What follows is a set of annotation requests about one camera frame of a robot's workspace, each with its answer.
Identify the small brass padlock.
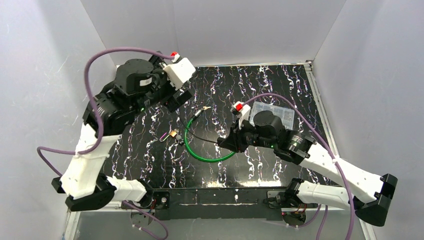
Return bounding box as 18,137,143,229
159,129,179,143

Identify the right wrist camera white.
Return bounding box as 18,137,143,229
231,101,251,130

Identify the clear plastic parts box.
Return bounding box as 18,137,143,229
249,101,295,130

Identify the green cable lock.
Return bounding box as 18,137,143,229
183,106,236,163

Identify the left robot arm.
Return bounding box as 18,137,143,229
52,52,196,212

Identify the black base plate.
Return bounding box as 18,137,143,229
135,186,305,221

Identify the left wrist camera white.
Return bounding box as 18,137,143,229
163,51,196,90

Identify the small dark key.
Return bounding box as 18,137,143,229
175,134,185,146

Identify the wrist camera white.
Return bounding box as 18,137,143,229
231,101,251,130
163,51,196,90

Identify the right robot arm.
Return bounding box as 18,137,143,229
217,110,398,227

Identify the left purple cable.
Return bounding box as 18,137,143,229
36,46,176,240

